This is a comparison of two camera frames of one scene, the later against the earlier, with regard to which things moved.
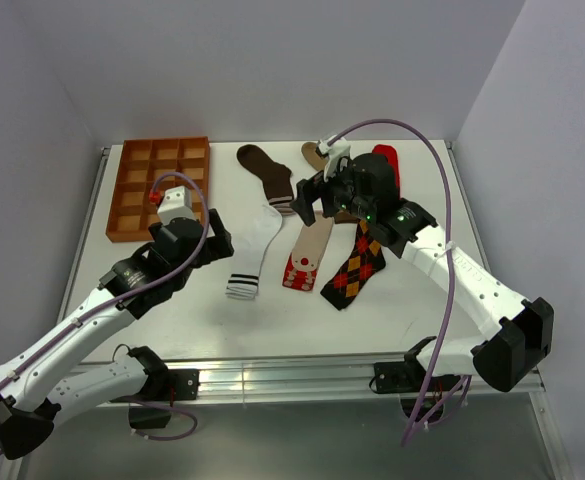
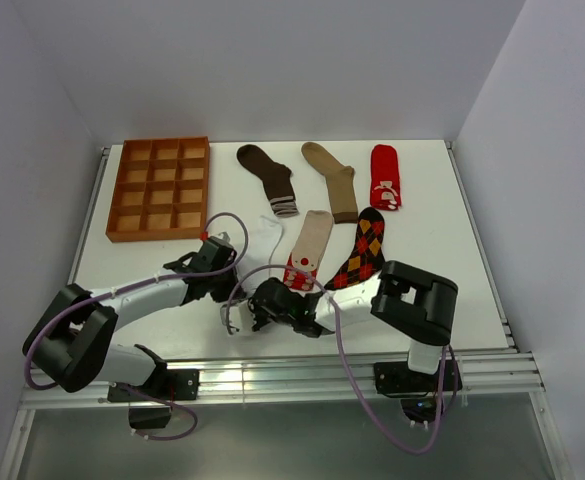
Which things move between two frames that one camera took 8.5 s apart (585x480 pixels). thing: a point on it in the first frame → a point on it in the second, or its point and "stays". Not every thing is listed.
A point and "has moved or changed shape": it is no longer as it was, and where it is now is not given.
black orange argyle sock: x=365 y=259 stays
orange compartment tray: x=147 y=164 stays
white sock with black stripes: x=258 y=232 has moved or changed shape
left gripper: x=218 y=245 → x=223 y=295
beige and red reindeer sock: x=308 y=249 stays
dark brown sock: x=277 y=177 stays
